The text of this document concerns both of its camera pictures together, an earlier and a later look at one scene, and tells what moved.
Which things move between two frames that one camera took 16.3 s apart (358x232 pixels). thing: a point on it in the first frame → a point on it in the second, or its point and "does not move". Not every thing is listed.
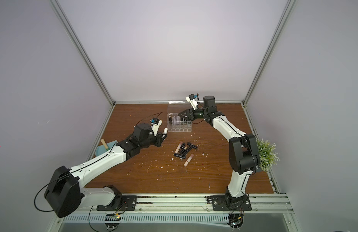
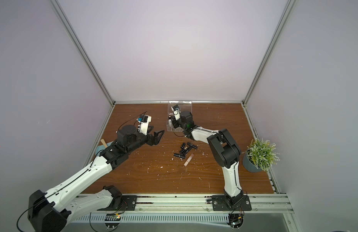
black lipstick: x=186 y=151 does not move
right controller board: x=235 y=221 does not move
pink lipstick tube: x=188 y=160 does not move
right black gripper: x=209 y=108 → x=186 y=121
